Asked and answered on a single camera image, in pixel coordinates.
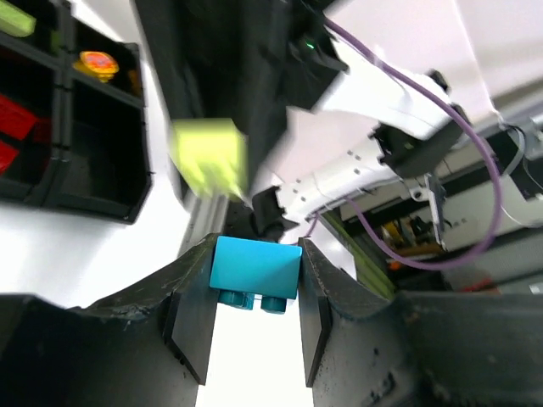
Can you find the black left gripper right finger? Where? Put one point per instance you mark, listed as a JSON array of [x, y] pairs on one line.
[[418, 349]]

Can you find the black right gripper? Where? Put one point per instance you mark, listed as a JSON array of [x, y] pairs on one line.
[[244, 61]]

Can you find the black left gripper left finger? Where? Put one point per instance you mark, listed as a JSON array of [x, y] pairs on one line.
[[146, 345]]

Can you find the lime green small lego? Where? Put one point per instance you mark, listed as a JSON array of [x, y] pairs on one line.
[[211, 156]]

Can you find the teal lego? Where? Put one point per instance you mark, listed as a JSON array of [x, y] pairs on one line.
[[243, 269]]

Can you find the orange rounded lego brick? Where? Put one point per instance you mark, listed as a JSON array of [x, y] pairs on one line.
[[97, 64]]

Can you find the black four-compartment tray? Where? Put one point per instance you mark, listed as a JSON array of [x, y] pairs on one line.
[[88, 151]]

